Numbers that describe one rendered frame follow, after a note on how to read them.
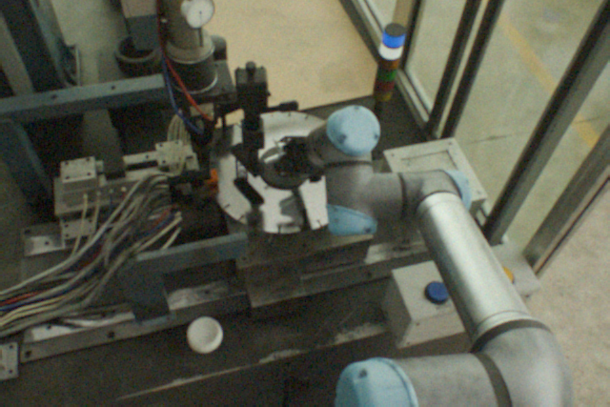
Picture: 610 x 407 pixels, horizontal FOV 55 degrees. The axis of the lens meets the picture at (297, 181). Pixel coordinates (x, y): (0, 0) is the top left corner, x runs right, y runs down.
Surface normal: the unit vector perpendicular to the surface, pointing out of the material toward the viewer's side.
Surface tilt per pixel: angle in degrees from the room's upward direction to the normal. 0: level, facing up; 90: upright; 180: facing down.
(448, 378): 20
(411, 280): 0
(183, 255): 90
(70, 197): 90
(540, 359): 25
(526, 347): 30
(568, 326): 0
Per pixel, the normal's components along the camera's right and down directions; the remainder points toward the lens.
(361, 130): 0.29, -0.15
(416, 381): 0.01, -0.82
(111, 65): 0.04, -0.61
